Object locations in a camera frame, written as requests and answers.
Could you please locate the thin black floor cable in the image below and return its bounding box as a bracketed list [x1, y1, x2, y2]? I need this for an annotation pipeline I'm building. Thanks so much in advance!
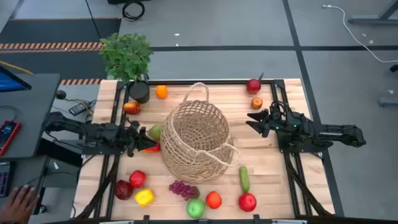
[84, 0, 103, 40]

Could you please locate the green cucumber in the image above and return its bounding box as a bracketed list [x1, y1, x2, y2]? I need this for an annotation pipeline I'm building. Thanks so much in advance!
[238, 165, 251, 194]

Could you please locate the black aluminium rig frame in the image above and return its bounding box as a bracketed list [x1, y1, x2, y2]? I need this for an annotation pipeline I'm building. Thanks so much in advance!
[73, 79, 335, 224]

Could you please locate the white cable with plug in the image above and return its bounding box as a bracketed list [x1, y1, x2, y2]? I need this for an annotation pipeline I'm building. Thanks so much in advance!
[322, 4, 398, 63]

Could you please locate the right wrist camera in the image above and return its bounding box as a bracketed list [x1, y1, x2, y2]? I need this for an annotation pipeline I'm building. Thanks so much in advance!
[269, 108, 282, 122]

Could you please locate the black mat hazard striped edge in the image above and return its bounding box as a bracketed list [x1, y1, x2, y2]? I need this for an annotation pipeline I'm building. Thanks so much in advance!
[0, 17, 123, 86]

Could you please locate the yellow cable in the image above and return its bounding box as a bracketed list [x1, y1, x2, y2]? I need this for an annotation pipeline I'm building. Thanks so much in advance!
[0, 60, 34, 75]

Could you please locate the yellow bell pepper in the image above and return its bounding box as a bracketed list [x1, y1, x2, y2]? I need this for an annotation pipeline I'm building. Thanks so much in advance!
[134, 189, 155, 208]

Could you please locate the black side desk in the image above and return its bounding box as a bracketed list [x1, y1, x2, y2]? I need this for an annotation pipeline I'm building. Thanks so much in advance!
[0, 73, 62, 224]

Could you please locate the green plant in black pot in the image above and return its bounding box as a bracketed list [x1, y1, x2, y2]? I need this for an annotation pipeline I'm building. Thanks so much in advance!
[98, 32, 155, 105]

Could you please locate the woven straw basket with handles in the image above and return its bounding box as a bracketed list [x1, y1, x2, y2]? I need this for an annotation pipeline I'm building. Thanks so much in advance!
[160, 82, 242, 185]

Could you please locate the red bell pepper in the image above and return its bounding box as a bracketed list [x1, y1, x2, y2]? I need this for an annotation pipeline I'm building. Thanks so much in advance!
[129, 169, 147, 189]

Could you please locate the red yellow apple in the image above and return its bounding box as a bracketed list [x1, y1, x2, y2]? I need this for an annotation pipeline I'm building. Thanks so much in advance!
[123, 101, 141, 116]

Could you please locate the coiled black cable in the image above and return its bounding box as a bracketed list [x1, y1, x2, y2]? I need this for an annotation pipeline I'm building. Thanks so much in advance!
[121, 1, 146, 22]

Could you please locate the red smartphone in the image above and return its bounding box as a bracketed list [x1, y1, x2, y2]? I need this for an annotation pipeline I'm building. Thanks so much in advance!
[0, 119, 22, 156]

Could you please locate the grey desk leg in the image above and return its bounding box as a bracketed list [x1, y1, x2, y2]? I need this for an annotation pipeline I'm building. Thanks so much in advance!
[348, 0, 398, 26]

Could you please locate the green pear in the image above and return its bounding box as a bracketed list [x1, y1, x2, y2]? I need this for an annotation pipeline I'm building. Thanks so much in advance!
[147, 124, 164, 141]

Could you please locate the large red apple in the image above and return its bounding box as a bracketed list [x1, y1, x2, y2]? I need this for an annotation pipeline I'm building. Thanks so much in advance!
[238, 192, 257, 213]

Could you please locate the computer monitor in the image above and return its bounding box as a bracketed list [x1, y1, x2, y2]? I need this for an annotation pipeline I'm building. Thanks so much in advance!
[0, 64, 32, 93]

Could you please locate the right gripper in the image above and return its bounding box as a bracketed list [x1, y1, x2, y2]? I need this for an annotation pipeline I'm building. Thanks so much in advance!
[245, 107, 290, 138]

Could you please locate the red orange peach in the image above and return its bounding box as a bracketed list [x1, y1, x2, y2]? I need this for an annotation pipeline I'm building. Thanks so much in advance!
[205, 190, 223, 210]

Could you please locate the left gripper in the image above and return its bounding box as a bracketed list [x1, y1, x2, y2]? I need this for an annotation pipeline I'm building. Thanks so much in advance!
[119, 120, 157, 157]

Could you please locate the black keyboard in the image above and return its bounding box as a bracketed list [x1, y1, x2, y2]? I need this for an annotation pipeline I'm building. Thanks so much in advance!
[0, 161, 13, 198]

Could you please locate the black power adapter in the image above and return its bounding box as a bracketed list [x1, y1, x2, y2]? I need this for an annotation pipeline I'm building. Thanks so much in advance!
[68, 99, 97, 116]

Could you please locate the small red apple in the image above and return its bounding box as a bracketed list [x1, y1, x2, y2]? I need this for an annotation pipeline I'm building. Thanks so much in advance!
[246, 78, 262, 95]

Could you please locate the red chili pepper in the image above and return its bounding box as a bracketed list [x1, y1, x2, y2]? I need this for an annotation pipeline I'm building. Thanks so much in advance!
[142, 142, 162, 154]

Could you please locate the purple grape bunch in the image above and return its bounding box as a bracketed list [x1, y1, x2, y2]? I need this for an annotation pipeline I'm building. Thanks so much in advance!
[169, 180, 201, 202]

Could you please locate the person's hand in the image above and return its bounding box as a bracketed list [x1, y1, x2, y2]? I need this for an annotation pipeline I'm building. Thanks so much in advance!
[0, 185, 40, 224]

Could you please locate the grey furniture foot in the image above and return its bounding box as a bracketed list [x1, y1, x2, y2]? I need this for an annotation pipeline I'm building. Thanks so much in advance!
[378, 96, 398, 108]

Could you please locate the small orange red fruit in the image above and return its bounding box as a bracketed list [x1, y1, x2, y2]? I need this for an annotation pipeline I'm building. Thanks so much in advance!
[251, 96, 264, 110]

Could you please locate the green apple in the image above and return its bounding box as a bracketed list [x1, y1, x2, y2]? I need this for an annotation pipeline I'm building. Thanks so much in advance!
[186, 198, 206, 219]

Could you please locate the orange tangerine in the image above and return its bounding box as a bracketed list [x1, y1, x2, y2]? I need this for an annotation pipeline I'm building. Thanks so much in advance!
[155, 85, 169, 100]

